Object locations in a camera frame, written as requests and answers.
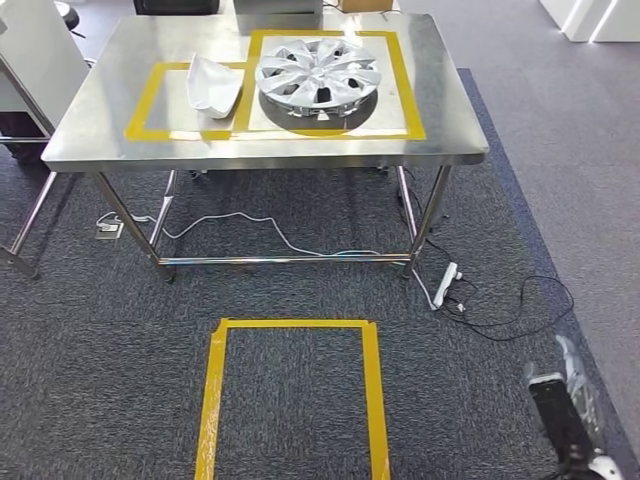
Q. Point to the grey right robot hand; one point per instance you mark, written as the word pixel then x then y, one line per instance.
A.
pixel 583 397

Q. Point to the grey plastic wheel cover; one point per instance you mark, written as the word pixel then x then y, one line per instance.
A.
pixel 317 73

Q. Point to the stainless steel workbench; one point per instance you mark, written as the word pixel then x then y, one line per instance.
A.
pixel 440 99

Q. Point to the white power strip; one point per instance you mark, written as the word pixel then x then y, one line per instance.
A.
pixel 446 285

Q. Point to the white furniture block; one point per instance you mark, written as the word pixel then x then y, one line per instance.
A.
pixel 590 16

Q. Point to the large yellow tape rectangle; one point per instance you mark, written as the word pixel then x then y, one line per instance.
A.
pixel 404 86

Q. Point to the brown cardboard box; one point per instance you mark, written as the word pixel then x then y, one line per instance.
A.
pixel 365 5

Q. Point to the yellow floor tape square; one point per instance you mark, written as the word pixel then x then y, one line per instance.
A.
pixel 212 397

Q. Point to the silver laptop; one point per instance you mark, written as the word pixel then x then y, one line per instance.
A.
pixel 278 6

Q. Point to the white plastic mirror cover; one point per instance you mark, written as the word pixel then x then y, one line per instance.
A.
pixel 215 86

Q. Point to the silver floor outlet plate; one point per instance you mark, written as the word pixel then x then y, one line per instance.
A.
pixel 109 230

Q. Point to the small yellow tape rectangle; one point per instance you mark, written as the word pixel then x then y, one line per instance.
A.
pixel 145 99

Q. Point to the black zip case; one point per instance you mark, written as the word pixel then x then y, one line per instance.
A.
pixel 175 6

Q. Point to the black round stool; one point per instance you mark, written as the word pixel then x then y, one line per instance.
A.
pixel 70 16

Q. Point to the white side desk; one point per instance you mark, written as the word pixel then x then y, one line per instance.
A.
pixel 35 60

